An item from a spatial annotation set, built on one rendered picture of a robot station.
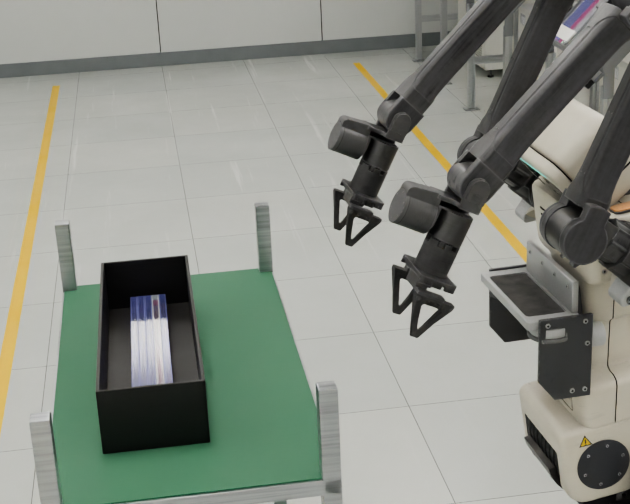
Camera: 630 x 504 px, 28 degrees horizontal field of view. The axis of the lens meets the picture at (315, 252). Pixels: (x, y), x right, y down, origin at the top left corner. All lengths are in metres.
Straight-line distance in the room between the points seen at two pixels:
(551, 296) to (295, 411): 0.53
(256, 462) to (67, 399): 0.42
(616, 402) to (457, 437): 1.64
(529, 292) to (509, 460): 1.57
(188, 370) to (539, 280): 0.67
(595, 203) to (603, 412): 0.49
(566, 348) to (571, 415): 0.20
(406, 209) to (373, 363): 2.54
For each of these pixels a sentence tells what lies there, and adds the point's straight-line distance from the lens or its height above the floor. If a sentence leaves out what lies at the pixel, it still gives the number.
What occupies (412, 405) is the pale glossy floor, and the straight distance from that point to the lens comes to 4.16.
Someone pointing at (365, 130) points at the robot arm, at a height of 1.32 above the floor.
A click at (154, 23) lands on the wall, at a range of 9.34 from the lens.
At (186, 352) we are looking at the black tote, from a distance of 2.34.
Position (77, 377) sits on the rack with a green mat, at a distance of 2.32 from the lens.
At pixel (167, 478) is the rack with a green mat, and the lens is 1.97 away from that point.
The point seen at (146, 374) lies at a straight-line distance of 2.19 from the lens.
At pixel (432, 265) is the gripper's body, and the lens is 1.98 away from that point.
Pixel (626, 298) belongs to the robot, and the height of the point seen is 1.12.
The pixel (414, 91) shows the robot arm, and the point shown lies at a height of 1.39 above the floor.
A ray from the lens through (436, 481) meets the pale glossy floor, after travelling 3.75.
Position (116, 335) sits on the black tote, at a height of 0.96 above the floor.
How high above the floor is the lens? 1.95
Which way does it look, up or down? 21 degrees down
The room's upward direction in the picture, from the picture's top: 3 degrees counter-clockwise
